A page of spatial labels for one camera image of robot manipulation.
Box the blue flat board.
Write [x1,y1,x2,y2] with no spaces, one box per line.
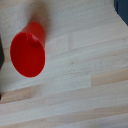
[113,0,128,26]

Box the black fabric storage box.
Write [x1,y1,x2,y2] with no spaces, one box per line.
[0,35,5,72]

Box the red plastic cup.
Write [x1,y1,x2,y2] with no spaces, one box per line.
[9,21,47,79]

